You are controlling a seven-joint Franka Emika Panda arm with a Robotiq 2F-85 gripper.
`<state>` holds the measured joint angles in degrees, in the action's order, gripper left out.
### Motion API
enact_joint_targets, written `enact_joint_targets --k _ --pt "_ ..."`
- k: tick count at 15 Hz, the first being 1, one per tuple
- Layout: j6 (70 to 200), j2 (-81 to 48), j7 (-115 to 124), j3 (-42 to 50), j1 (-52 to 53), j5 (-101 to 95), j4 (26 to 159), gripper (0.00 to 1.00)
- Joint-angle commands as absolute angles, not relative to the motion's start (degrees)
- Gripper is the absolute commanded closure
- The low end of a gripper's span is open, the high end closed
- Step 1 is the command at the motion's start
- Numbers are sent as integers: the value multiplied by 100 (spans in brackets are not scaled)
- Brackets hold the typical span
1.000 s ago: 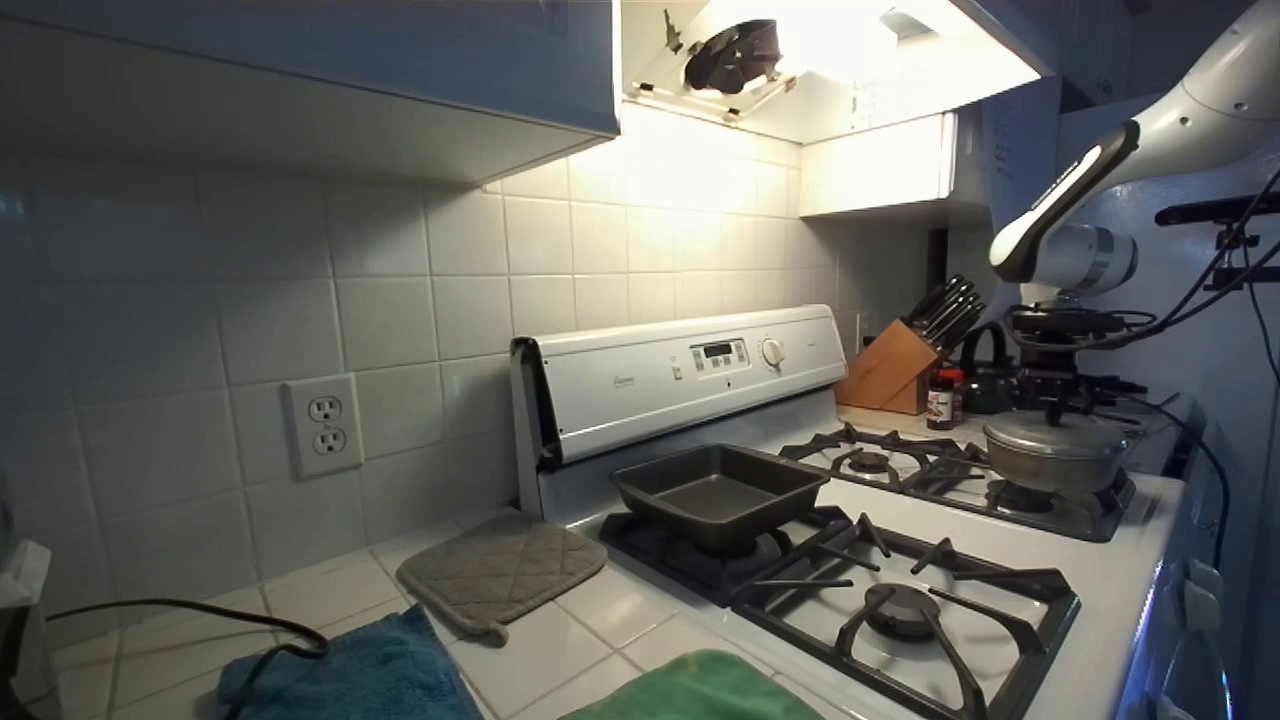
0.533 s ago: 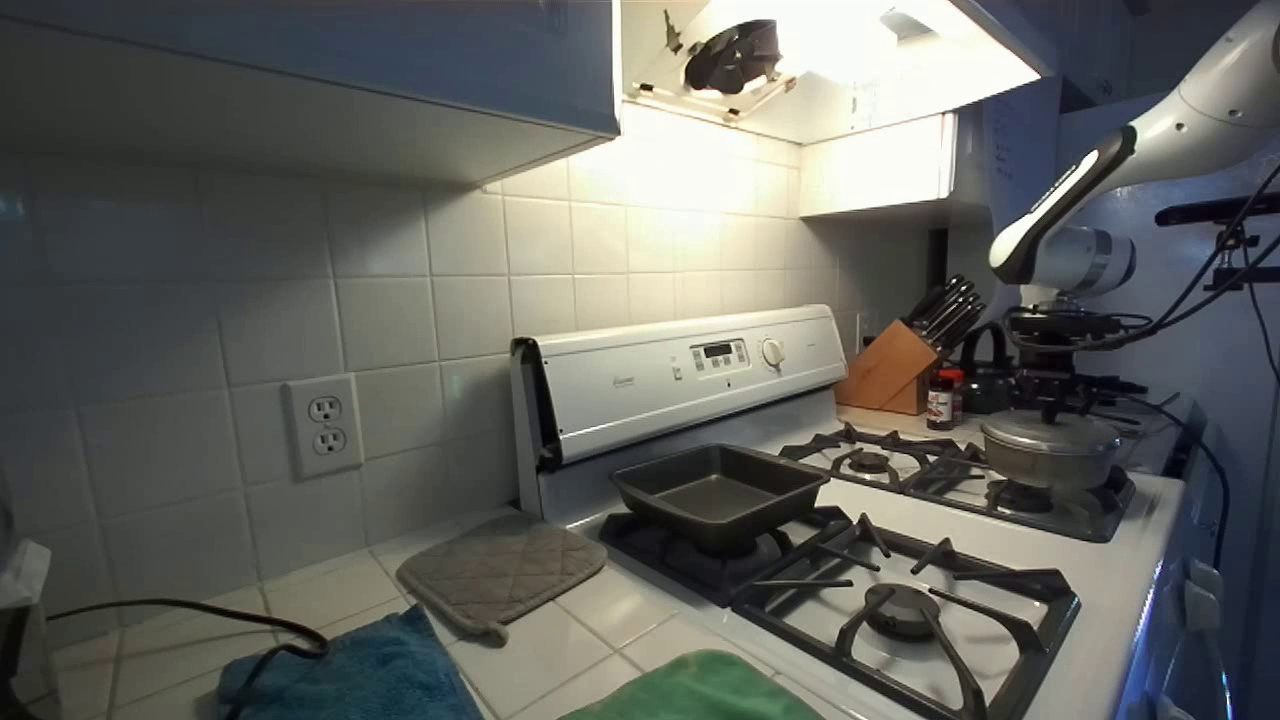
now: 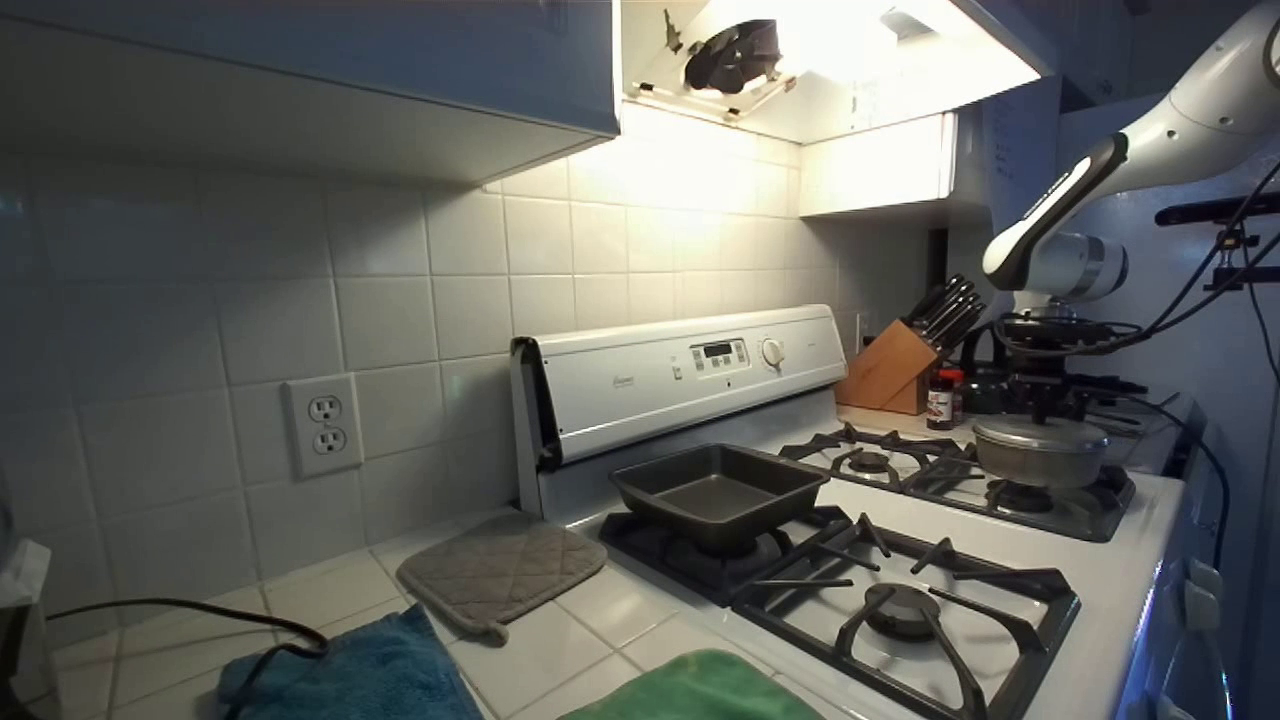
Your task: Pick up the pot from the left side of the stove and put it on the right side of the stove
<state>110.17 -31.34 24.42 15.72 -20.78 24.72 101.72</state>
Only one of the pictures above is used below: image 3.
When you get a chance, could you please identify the blue overhead cabinet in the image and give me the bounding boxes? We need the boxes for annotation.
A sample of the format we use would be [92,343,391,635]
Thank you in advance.
[0,0,626,189]

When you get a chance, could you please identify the black power cable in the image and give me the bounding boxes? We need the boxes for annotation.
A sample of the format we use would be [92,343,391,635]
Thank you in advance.
[41,597,334,720]

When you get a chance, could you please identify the white range hood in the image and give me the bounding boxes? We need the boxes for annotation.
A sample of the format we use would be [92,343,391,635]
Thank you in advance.
[618,0,1049,147]

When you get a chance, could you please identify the white gas stove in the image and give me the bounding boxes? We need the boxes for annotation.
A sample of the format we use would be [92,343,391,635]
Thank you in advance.
[508,298,1193,720]

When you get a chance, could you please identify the white overhead cabinet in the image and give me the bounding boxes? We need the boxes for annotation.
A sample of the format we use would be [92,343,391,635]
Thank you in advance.
[795,106,1001,225]

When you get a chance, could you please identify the jar with red lid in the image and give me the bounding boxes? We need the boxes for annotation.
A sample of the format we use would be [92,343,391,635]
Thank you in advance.
[924,365,971,431]

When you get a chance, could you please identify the grey pot holder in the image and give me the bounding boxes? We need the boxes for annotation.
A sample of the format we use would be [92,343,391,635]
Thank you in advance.
[398,513,614,646]

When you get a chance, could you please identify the silver pot lid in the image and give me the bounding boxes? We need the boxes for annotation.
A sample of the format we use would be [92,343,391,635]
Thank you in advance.
[969,409,1111,461]

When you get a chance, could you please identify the black stove grate under pan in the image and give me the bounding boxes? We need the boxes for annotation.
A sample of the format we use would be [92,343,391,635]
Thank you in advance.
[597,500,1086,720]

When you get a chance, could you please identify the black hood fan motor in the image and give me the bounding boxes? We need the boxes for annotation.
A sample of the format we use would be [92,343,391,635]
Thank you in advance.
[681,17,784,101]

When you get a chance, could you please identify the stove clock display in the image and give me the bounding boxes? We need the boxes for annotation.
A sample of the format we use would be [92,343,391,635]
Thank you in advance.
[683,330,758,379]

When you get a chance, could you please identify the green towel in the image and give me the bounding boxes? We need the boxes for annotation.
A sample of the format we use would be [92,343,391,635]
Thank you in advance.
[563,646,825,720]

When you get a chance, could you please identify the black kettle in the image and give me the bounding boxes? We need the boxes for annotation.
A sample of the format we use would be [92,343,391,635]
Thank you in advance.
[955,319,1030,418]

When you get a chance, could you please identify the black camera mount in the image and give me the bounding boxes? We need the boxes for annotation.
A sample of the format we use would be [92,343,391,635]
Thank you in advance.
[1152,189,1280,298]

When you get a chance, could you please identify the black square baking pan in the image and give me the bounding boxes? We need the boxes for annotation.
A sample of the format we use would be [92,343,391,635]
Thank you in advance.
[614,438,832,556]

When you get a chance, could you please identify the wooden knife block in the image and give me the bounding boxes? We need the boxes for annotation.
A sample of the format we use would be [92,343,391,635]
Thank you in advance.
[838,315,946,418]

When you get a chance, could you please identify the silver pot with black handle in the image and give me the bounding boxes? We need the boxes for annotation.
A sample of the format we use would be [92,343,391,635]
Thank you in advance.
[969,409,1117,500]

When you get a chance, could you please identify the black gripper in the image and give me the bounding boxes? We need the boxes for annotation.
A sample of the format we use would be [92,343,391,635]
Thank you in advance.
[998,294,1146,423]

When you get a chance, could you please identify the blue towel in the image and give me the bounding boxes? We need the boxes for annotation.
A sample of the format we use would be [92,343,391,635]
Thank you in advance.
[214,603,490,720]

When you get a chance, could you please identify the black handled knife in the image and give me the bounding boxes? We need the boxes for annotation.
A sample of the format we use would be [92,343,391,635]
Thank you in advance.
[921,277,981,349]
[942,270,994,352]
[905,287,964,343]

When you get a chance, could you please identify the white wall outlet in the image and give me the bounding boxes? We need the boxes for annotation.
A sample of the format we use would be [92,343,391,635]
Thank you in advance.
[281,369,370,483]

